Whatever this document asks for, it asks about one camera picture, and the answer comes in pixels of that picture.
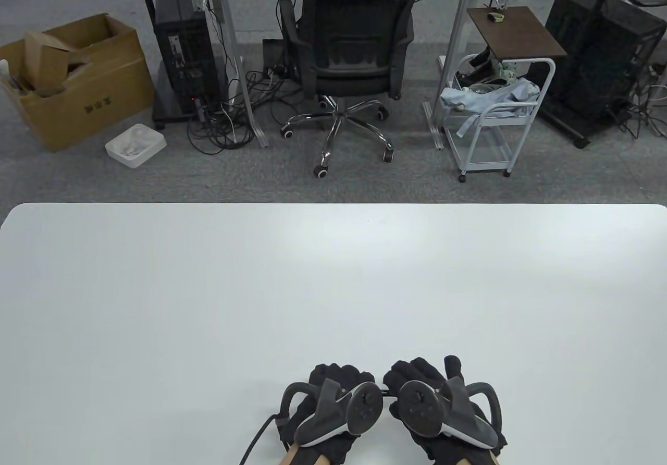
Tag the person's left hand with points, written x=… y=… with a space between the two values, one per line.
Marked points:
x=338 y=374

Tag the person's right hand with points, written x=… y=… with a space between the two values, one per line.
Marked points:
x=417 y=368

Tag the person's left forearm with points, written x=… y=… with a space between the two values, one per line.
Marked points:
x=289 y=457

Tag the grey right hand controller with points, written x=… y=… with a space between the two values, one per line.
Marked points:
x=422 y=407

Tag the grey hand controller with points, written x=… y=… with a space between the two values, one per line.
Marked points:
x=359 y=407
x=422 y=407

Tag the grey left hand controller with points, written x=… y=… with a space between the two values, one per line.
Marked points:
x=359 y=407

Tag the white metal rolling cart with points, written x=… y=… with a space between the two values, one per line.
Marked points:
x=482 y=149

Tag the light blue cloth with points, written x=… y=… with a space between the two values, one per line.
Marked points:
x=495 y=97

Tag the black power strip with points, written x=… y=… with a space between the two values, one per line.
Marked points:
x=199 y=110

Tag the black device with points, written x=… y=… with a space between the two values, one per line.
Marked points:
x=477 y=71

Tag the white plastic tray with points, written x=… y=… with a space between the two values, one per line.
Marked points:
x=136 y=146

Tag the black mesh office chair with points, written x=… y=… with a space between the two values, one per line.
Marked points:
x=354 y=32

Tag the brown wooden side table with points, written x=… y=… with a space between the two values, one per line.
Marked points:
x=516 y=32

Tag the small green object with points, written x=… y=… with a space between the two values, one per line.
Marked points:
x=496 y=16

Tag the large black mesh computer tower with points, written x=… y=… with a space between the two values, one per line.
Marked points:
x=594 y=53

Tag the brown cardboard box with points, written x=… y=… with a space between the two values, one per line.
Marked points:
x=94 y=100

